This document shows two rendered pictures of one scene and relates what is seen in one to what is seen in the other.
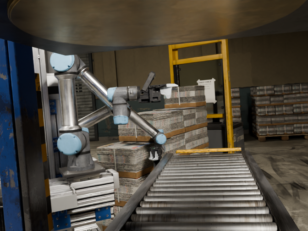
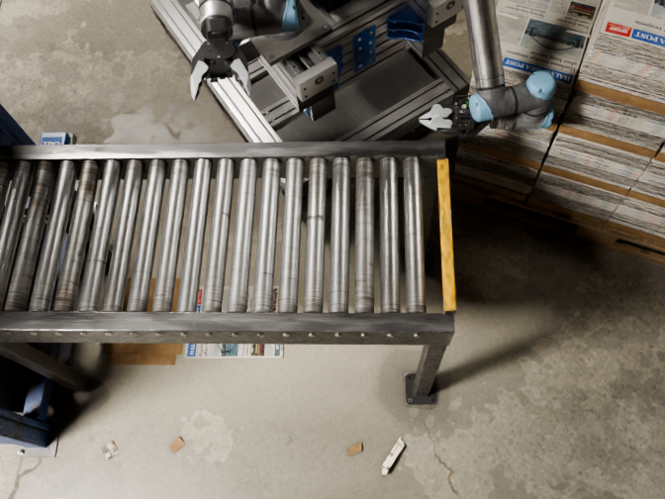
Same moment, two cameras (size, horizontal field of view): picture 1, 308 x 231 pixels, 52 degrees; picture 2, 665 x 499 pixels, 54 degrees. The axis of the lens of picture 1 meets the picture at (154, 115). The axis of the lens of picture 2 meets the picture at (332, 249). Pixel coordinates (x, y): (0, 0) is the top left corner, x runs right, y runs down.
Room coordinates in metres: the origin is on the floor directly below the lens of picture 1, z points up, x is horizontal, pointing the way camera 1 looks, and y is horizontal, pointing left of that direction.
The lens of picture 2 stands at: (1.77, -1.01, 2.35)
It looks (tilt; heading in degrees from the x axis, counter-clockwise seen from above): 66 degrees down; 88
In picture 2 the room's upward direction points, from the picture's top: 8 degrees counter-clockwise
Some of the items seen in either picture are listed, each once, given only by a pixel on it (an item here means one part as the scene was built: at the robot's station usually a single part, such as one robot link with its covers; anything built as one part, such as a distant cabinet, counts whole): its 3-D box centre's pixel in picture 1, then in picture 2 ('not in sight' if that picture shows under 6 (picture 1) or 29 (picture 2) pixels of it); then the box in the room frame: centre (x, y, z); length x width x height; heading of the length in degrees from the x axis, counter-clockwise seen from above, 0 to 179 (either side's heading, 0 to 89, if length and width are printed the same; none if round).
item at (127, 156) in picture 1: (156, 181); (641, 144); (2.88, 0.02, 0.42); 1.17 x 0.39 x 0.83; 149
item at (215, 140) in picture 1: (214, 152); not in sight; (4.19, -0.78, 0.40); 0.69 x 0.55 x 0.80; 59
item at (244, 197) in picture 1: (201, 201); (101, 235); (1.18, -0.16, 0.77); 0.47 x 0.05 x 0.05; 79
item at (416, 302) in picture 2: (206, 157); (414, 234); (2.01, -0.32, 0.77); 0.47 x 0.05 x 0.05; 79
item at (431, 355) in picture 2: not in sight; (427, 366); (2.02, -0.57, 0.34); 0.06 x 0.06 x 0.68; 79
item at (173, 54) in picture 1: (177, 113); not in sight; (4.05, -0.30, 0.97); 0.09 x 0.09 x 1.75; 59
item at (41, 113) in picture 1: (33, 153); not in sight; (0.88, 0.34, 1.05); 0.05 x 0.05 x 0.45; 79
